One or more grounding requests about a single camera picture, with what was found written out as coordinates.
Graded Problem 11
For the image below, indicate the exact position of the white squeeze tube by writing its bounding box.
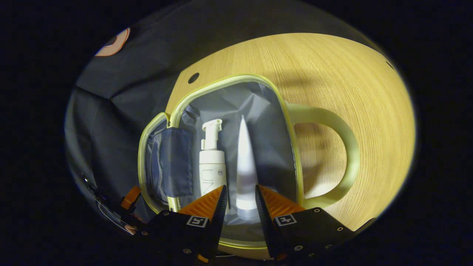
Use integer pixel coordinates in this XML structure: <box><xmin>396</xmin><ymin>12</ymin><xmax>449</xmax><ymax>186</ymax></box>
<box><xmin>236</xmin><ymin>115</ymin><xmax>259</xmax><ymax>221</ymax></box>

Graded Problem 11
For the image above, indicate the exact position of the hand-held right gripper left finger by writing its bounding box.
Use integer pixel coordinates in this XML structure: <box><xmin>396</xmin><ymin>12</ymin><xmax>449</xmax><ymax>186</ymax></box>
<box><xmin>137</xmin><ymin>185</ymin><xmax>228</xmax><ymax>265</ymax></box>

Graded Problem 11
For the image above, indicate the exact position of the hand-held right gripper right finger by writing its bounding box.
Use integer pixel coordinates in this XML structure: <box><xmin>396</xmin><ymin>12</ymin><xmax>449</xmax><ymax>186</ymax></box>
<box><xmin>255</xmin><ymin>185</ymin><xmax>374</xmax><ymax>263</ymax></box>

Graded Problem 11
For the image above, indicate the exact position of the white pump bottle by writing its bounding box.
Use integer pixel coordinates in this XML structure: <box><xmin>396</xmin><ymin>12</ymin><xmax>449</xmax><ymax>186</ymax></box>
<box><xmin>199</xmin><ymin>119</ymin><xmax>228</xmax><ymax>198</ymax></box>

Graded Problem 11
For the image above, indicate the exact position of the black backdrop cloth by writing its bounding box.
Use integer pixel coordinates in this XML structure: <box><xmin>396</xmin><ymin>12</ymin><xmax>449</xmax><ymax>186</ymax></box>
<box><xmin>65</xmin><ymin>0</ymin><xmax>388</xmax><ymax>229</ymax></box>

